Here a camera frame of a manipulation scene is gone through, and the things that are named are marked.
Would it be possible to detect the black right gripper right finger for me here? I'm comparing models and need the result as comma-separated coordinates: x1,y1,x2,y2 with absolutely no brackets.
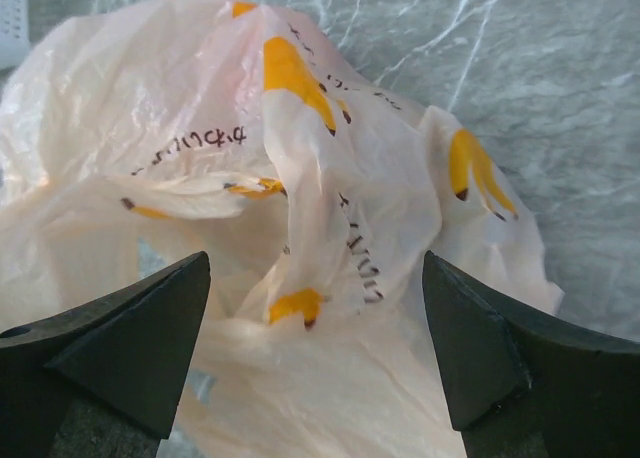
422,253,639,457

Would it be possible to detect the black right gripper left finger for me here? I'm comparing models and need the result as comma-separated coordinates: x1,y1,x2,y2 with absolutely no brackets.
1,252,211,457

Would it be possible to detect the translucent orange plastic bag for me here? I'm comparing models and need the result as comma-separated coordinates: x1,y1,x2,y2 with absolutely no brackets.
1,0,562,457

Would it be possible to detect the white perforated plastic basket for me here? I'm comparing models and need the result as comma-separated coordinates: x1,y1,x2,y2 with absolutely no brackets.
0,0,30,70

